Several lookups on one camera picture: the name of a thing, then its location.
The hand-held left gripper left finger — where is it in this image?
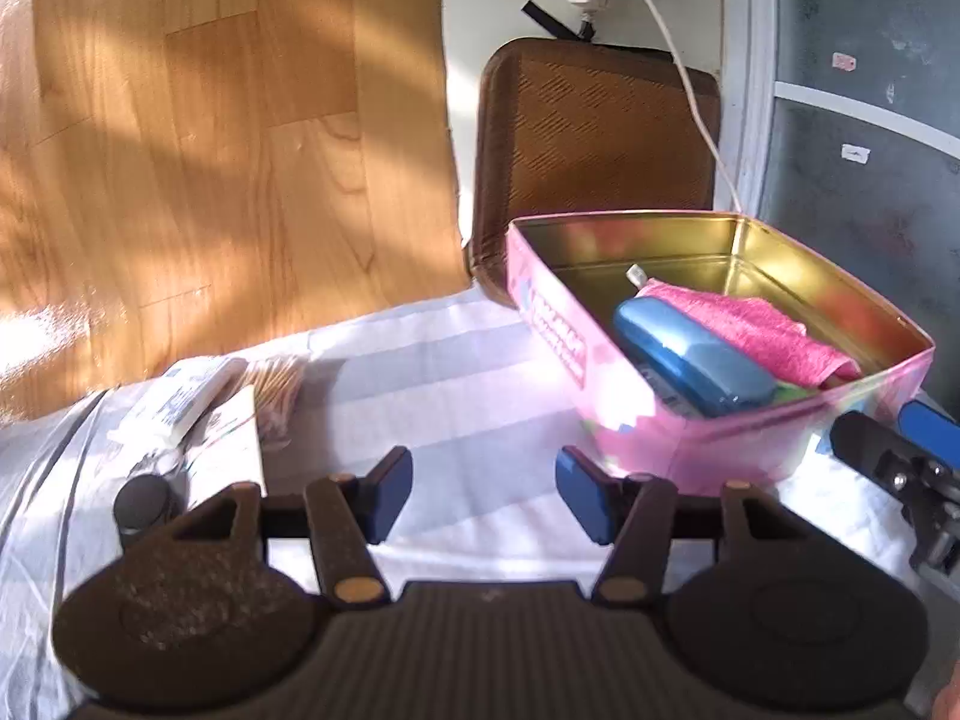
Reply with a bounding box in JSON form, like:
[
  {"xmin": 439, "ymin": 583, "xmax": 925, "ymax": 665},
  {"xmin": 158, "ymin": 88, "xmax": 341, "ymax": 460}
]
[{"xmin": 161, "ymin": 446, "xmax": 415, "ymax": 611}]

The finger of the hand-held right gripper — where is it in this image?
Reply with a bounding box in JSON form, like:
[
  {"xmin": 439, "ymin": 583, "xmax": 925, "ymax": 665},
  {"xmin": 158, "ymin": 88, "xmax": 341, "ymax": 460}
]
[
  {"xmin": 825, "ymin": 411, "xmax": 931, "ymax": 515},
  {"xmin": 896, "ymin": 399, "xmax": 960, "ymax": 485}
]

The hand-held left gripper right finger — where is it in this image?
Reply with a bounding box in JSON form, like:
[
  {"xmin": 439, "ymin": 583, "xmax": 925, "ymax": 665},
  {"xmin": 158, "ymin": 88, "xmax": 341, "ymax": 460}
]
[{"xmin": 555, "ymin": 446, "xmax": 807, "ymax": 605}]

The pink tin box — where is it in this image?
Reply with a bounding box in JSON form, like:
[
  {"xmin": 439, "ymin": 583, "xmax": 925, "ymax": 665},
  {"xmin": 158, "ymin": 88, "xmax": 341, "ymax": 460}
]
[{"xmin": 504, "ymin": 210, "xmax": 937, "ymax": 497}]

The striped white bed sheet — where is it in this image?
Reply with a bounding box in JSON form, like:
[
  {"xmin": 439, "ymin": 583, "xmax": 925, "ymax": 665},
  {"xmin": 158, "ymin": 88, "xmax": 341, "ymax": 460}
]
[{"xmin": 0, "ymin": 289, "xmax": 960, "ymax": 720}]

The pack of cotton swabs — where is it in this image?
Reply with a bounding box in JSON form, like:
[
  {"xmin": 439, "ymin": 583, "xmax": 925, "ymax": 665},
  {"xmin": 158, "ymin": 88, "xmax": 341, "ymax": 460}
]
[{"xmin": 240, "ymin": 356, "xmax": 310, "ymax": 452}]

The pink towel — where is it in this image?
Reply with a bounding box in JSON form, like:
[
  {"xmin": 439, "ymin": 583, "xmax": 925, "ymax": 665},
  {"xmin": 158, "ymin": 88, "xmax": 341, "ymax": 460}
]
[{"xmin": 637, "ymin": 279, "xmax": 862, "ymax": 391}]

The white paper packet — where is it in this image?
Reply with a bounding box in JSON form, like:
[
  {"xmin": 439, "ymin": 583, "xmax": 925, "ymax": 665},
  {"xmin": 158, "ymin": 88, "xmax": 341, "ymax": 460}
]
[{"xmin": 182, "ymin": 386, "xmax": 268, "ymax": 512}]

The blue glasses case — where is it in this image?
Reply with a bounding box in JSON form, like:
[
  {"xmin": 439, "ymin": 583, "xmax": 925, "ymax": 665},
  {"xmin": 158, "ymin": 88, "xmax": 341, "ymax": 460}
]
[{"xmin": 611, "ymin": 296, "xmax": 779, "ymax": 419}]

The grey door panel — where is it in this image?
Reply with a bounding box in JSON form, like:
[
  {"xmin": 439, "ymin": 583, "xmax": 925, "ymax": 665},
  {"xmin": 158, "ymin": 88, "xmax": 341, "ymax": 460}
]
[{"xmin": 757, "ymin": 0, "xmax": 960, "ymax": 425}]

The white box with blue print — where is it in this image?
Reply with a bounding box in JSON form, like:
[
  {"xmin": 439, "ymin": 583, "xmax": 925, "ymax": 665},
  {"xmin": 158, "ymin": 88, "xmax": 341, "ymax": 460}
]
[{"xmin": 107, "ymin": 356, "xmax": 248, "ymax": 445}]

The black round cap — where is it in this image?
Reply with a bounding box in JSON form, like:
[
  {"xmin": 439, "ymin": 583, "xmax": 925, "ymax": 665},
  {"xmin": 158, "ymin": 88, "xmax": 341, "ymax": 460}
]
[{"xmin": 113, "ymin": 474, "xmax": 176, "ymax": 550}]

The black tape strip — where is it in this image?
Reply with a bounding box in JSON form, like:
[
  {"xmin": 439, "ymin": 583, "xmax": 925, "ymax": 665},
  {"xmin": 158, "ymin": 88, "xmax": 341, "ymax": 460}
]
[{"xmin": 521, "ymin": 2, "xmax": 575, "ymax": 40}]

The white cable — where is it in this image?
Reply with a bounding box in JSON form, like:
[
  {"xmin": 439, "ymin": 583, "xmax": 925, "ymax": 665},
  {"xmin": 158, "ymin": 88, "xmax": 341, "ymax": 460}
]
[{"xmin": 615, "ymin": 0, "xmax": 743, "ymax": 215}]

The white door frame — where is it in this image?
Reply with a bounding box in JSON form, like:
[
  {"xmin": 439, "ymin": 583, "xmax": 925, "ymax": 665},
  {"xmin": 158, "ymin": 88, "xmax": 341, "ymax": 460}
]
[{"xmin": 718, "ymin": 0, "xmax": 782, "ymax": 220}]

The black cable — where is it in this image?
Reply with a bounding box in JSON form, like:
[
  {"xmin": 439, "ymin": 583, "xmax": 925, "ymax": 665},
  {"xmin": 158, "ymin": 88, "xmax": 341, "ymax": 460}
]
[{"xmin": 576, "ymin": 9, "xmax": 676, "ymax": 58}]

